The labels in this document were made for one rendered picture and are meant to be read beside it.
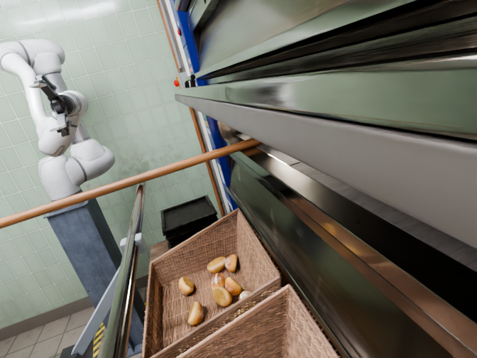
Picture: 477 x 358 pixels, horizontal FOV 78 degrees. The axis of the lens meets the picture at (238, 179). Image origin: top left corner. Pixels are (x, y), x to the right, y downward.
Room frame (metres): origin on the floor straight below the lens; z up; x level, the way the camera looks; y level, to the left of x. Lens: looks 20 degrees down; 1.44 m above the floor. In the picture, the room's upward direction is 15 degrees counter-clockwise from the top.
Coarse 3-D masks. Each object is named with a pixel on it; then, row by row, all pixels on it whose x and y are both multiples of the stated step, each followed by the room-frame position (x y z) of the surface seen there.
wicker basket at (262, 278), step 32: (224, 224) 1.24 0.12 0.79; (160, 256) 1.19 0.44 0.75; (192, 256) 1.21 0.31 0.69; (224, 256) 1.23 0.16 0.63; (256, 256) 0.94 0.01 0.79; (160, 288) 1.16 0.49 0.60; (256, 288) 0.72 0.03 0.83; (160, 320) 0.96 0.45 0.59; (224, 320) 0.69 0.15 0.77; (160, 352) 0.66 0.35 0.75
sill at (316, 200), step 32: (256, 160) 0.86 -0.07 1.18; (288, 192) 0.61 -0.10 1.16; (320, 192) 0.53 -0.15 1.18; (320, 224) 0.47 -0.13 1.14; (352, 224) 0.39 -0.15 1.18; (384, 224) 0.37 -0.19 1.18; (384, 256) 0.31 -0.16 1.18; (416, 256) 0.29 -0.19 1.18; (448, 256) 0.28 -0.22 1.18; (416, 288) 0.26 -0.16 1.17; (448, 288) 0.24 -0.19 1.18; (448, 320) 0.22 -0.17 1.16
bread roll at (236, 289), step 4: (228, 280) 1.02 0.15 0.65; (232, 280) 1.01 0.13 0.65; (228, 284) 1.01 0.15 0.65; (232, 284) 0.99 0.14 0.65; (236, 284) 0.99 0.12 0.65; (228, 288) 1.00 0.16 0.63; (232, 288) 0.98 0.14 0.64; (236, 288) 0.98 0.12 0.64; (240, 288) 0.98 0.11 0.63; (232, 292) 0.98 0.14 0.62; (236, 292) 0.97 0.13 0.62; (240, 292) 0.98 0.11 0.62
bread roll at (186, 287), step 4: (180, 280) 1.11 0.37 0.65; (184, 280) 1.10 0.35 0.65; (188, 280) 1.12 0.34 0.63; (180, 284) 1.08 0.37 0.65; (184, 284) 1.08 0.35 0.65; (188, 284) 1.08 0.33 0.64; (192, 284) 1.10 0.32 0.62; (180, 288) 1.07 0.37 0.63; (184, 288) 1.06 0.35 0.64; (188, 288) 1.06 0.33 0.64; (192, 288) 1.07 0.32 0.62; (180, 292) 1.08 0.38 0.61; (184, 292) 1.06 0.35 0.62; (188, 292) 1.05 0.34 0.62
